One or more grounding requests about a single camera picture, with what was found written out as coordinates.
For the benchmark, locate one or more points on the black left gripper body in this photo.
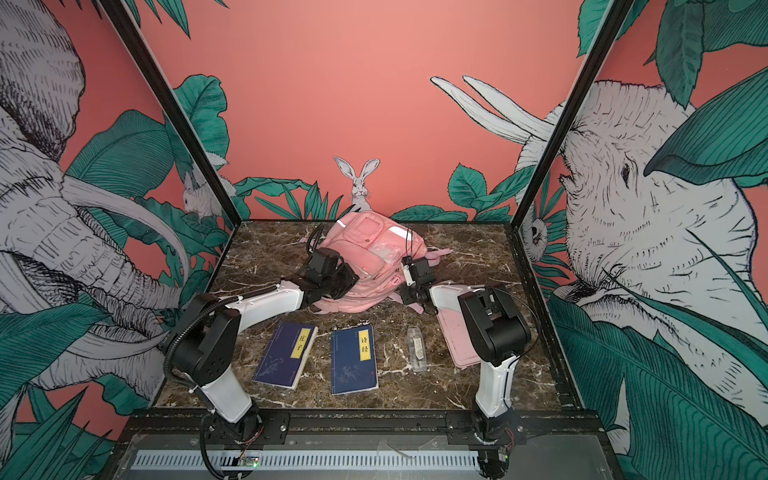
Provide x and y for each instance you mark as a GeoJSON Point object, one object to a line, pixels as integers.
{"type": "Point", "coordinates": [341, 281]}

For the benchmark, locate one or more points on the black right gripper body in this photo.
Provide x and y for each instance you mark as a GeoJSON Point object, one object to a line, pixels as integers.
{"type": "Point", "coordinates": [412, 294]}

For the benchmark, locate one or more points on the pink student backpack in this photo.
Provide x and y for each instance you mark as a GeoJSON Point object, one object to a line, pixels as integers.
{"type": "Point", "coordinates": [374, 246]}

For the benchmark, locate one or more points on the dark blue book yellow label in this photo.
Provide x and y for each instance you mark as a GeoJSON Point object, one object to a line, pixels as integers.
{"type": "Point", "coordinates": [353, 360]}

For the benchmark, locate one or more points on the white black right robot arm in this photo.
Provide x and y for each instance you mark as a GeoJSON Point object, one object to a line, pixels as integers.
{"type": "Point", "coordinates": [497, 332]}

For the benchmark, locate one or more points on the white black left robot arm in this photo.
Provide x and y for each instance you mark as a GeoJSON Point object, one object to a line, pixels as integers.
{"type": "Point", "coordinates": [199, 350]}

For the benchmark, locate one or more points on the clear plastic small case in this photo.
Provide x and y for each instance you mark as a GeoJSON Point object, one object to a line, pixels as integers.
{"type": "Point", "coordinates": [417, 352]}

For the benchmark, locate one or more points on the pink pencil case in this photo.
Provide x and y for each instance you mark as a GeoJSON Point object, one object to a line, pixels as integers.
{"type": "Point", "coordinates": [457, 338]}

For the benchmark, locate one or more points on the dark blue book left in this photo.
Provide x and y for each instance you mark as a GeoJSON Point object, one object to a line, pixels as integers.
{"type": "Point", "coordinates": [286, 355]}

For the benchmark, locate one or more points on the white perforated cable tray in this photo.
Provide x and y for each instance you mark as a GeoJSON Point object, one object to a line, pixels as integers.
{"type": "Point", "coordinates": [326, 460]}

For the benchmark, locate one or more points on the black front mounting rail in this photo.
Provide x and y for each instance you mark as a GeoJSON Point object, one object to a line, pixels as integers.
{"type": "Point", "coordinates": [462, 427]}

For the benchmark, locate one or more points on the black right corner frame post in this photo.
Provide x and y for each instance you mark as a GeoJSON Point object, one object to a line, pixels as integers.
{"type": "Point", "coordinates": [612, 22]}

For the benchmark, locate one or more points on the black corner frame post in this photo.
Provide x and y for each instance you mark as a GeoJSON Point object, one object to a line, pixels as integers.
{"type": "Point", "coordinates": [128, 31]}
{"type": "Point", "coordinates": [612, 22]}

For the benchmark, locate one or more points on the black left corner frame post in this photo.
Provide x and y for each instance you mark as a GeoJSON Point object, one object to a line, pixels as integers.
{"type": "Point", "coordinates": [128, 31]}

